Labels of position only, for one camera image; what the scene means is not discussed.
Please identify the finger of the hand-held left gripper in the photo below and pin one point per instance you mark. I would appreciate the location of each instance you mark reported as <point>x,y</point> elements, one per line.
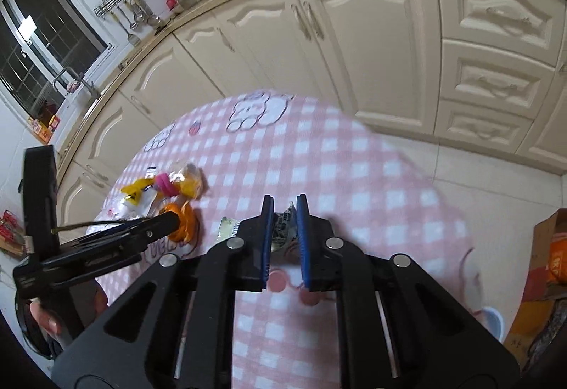
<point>150,238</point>
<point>150,224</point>

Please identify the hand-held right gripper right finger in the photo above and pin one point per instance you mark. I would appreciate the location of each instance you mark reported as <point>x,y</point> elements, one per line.
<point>302,238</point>

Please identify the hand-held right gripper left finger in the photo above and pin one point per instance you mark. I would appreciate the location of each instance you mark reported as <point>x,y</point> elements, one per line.
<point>266,238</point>

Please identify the silver wrapper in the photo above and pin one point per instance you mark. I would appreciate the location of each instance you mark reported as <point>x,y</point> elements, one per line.
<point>283,225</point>

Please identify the orange wrapper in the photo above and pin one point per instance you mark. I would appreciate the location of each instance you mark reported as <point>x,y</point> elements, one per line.
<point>186,220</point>

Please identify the light blue plastic bin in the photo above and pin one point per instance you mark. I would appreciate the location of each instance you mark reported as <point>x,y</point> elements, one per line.
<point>494,320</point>

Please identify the person's left hand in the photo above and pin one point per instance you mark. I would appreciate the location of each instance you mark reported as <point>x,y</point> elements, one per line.
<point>44,317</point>

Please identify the yellow wrapper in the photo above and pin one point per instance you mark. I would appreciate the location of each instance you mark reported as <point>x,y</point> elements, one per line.
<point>192,185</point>
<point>135,189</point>

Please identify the small green white wrapper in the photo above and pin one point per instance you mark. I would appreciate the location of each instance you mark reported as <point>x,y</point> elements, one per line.
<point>227,229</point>

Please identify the pink wrapper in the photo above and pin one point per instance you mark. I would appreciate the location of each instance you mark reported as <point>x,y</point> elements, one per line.
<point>161,183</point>

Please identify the red flat item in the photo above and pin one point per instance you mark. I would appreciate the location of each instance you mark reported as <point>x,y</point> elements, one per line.
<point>11,234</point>

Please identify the pink checked tablecloth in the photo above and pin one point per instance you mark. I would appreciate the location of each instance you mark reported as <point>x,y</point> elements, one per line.
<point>354,194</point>

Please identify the orange packets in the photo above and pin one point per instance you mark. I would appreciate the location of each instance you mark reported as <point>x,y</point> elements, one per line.
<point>44,130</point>

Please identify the metal faucet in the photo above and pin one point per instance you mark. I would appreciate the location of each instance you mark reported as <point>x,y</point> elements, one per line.
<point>73,77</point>

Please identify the dark kitchen window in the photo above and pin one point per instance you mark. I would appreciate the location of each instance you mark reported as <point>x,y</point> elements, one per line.
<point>48,43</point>

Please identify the cream kitchen cabinets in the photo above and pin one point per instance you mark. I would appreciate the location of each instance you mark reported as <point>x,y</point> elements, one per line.
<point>367,39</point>

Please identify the small cream drawer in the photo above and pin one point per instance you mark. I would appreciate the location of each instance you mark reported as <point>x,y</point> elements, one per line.
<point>483,127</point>

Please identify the small red container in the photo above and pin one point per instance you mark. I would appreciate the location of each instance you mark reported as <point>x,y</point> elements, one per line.
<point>172,2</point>

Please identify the brown cardboard box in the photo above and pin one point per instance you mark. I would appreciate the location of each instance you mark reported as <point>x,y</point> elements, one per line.
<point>538,238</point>

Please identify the medium cream drawer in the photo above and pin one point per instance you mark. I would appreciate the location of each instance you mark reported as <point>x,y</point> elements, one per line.
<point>496,81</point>

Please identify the orange printed bag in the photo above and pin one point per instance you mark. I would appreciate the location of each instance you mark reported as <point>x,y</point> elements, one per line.
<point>559,265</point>

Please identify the dark patterned bag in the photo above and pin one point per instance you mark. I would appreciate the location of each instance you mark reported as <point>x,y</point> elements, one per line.
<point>547,336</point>

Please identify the large cream drawer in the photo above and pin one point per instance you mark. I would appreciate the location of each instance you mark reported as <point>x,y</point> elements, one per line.
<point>496,12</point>

